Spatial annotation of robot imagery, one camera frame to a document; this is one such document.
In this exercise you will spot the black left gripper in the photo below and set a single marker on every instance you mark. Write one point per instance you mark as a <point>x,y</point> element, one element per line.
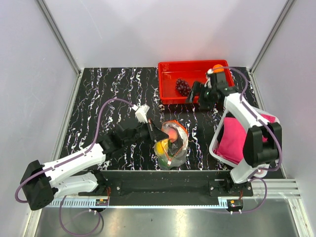
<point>155,134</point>

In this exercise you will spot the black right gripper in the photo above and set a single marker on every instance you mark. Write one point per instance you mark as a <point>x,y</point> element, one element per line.
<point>196,88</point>

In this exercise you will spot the yellow fake banana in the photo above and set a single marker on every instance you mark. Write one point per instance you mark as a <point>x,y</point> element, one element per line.
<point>161,148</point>

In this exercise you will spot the dark purple fake grapes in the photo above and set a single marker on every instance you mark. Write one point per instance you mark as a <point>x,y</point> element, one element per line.
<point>183,87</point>

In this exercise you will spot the clear zip bag orange seal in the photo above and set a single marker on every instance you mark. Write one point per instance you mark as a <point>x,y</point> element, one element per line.
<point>181,142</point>

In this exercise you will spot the orange fake fruit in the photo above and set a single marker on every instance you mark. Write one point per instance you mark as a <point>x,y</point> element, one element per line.
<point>218,67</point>

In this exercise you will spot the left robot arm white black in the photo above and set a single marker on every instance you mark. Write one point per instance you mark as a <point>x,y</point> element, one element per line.
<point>42,183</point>

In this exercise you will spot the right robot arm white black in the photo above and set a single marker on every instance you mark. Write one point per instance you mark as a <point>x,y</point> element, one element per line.
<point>232,99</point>

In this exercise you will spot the pink fake peach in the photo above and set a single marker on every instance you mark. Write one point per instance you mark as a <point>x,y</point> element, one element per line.
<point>173,135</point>

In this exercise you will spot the green fake pepper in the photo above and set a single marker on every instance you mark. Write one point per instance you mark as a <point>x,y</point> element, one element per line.
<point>168,162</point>

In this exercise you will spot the white perforated plastic basket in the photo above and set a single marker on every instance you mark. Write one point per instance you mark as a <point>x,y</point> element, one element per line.
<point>247,120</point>

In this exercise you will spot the pink cloth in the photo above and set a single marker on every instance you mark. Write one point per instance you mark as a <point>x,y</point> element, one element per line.
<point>256,145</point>

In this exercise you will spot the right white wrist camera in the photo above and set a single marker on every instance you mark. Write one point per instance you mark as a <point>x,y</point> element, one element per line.
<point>209,74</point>

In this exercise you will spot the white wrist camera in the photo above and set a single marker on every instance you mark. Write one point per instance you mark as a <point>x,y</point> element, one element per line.
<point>141,113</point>
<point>209,74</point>

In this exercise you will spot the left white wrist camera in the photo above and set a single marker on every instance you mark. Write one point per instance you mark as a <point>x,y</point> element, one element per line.
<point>141,113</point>

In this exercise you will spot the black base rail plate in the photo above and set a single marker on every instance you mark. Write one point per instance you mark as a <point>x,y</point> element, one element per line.
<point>207,182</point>

